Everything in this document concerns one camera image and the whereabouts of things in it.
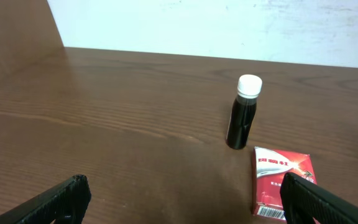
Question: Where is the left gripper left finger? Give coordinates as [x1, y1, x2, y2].
[0, 174, 91, 224]

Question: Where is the red medicine box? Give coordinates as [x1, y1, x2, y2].
[252, 146, 317, 222]

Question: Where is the small black white-capped bottle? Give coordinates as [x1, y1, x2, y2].
[226, 74, 262, 150]

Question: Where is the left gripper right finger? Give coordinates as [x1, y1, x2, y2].
[280, 172, 358, 224]

